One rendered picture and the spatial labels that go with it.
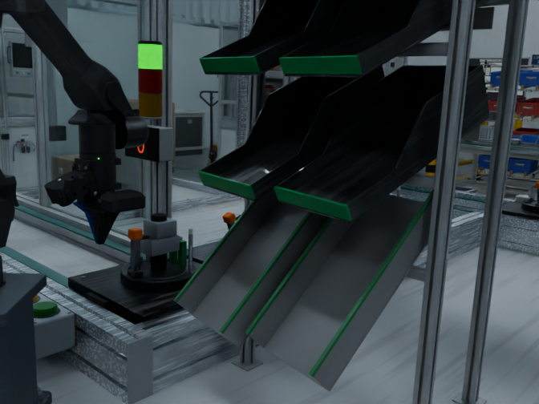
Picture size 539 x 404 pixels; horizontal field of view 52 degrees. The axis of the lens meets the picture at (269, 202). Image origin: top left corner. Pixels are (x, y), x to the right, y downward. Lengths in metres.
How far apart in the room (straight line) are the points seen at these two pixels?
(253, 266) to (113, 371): 0.27
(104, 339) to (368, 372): 0.44
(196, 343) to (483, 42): 11.40
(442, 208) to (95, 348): 0.57
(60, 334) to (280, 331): 0.38
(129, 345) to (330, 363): 0.32
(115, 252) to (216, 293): 0.54
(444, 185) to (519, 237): 1.21
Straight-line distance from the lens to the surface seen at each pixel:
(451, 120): 0.69
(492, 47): 12.02
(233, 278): 0.85
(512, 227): 1.90
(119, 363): 0.89
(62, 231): 1.58
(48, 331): 0.96
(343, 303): 0.74
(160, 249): 1.03
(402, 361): 1.06
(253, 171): 0.80
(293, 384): 0.95
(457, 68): 0.69
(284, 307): 0.77
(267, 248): 0.85
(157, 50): 1.22
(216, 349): 0.99
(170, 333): 0.91
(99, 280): 1.08
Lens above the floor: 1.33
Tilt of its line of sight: 12 degrees down
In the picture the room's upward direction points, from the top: 2 degrees clockwise
